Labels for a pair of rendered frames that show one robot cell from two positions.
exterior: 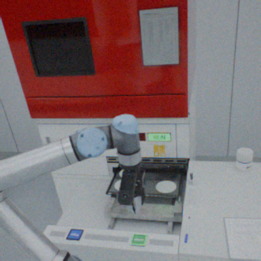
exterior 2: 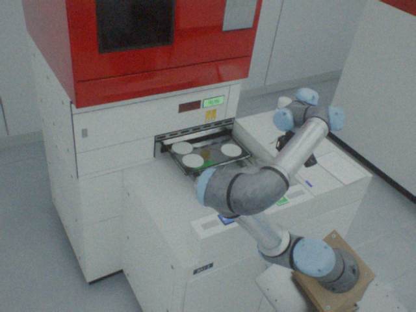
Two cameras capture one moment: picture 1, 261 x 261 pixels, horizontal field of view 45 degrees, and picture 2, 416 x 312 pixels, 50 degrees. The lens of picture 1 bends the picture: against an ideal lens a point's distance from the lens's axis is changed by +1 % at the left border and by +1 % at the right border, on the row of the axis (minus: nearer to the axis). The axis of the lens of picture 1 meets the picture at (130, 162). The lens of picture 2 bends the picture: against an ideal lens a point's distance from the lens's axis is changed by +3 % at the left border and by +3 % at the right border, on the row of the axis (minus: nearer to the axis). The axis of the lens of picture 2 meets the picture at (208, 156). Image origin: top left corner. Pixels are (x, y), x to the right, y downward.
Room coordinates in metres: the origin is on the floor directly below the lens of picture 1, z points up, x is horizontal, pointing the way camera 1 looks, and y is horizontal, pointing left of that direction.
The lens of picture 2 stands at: (0.28, 1.25, 2.16)
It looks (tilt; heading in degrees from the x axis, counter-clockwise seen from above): 38 degrees down; 309
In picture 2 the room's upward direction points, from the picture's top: 8 degrees clockwise
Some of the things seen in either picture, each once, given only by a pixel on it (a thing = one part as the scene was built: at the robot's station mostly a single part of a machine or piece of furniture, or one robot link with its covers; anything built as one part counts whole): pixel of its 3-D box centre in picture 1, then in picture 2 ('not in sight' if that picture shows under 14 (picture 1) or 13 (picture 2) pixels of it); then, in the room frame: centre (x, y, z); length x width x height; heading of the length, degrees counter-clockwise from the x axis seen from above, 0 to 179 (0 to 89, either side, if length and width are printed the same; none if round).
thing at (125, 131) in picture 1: (126, 134); (304, 106); (0.88, 0.00, 1.41); 0.09 x 0.08 x 0.11; 93
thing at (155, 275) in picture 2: not in sight; (231, 242); (1.11, -0.09, 0.41); 0.97 x 0.64 x 0.82; 74
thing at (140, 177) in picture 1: (132, 175); (292, 141); (0.89, 0.00, 1.25); 0.09 x 0.08 x 0.12; 164
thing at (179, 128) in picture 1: (113, 149); (163, 125); (1.50, 0.09, 1.02); 0.82 x 0.03 x 0.40; 74
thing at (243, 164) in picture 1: (244, 160); (283, 107); (1.25, -0.53, 1.01); 0.07 x 0.07 x 0.10
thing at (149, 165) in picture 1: (146, 170); (195, 140); (1.44, -0.08, 0.89); 0.44 x 0.02 x 0.10; 74
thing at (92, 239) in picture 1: (109, 250); (251, 220); (0.90, 0.13, 0.89); 0.55 x 0.09 x 0.14; 74
